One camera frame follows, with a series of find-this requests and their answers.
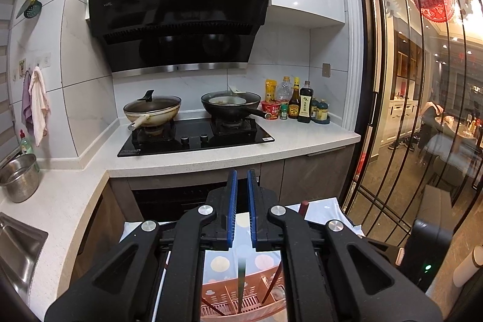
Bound maroon chopstick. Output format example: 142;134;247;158
261;262;283;304

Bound white ceramic spoon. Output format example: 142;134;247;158
271;286;286;301

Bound black gas stove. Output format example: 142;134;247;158
118;118;274;157

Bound red instant noodle cup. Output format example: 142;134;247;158
261;100;281;120

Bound black wok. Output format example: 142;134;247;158
200;90;270;122

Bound small green lid jar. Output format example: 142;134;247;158
279;101;289;120

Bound brown sauce bottle yellow cap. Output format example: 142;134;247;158
287;77;300;119

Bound light blue patterned tablecloth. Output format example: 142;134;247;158
119;197;365;322

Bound seasoning jars on tray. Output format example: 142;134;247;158
310;98;330;124

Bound clear plastic bottle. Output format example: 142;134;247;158
276;76;293;103

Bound yellow seasoning packet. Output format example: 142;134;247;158
264;79;277;102

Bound dark soy sauce bottle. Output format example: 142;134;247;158
297;80;314;123

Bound cream pan with lid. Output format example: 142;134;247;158
123;90;182;132

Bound black framed glass door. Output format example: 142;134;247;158
345;0;482;246

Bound pink perforated utensil holder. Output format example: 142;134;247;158
200;268;286;321

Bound black range hood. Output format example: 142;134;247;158
88;0;269;78

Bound white hanging towel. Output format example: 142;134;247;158
29;66;50;147

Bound green dish soap bottle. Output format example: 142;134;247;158
20;129;34;155

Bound steel pot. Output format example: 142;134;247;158
1;154;40;203

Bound purple hanging cloth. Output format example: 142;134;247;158
21;70;34;135

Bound steel sink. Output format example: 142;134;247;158
0;212;48;303

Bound wall outlet plate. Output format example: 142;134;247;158
322;63;331;78

